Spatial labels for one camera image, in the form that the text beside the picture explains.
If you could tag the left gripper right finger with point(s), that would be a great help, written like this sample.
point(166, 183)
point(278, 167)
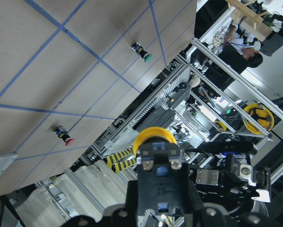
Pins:
point(194, 211)

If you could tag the red push button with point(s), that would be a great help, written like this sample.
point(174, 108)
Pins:
point(63, 134)

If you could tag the yellow hard hat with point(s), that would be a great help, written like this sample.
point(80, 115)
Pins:
point(262, 115)

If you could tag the yellow push button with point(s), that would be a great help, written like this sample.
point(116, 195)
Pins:
point(162, 176)

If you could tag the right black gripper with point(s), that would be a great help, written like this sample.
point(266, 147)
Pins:
point(236, 185)

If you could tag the green push button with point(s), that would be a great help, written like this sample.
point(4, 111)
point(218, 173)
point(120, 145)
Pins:
point(141, 52)

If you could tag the seated person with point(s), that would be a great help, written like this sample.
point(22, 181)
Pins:
point(245, 43)

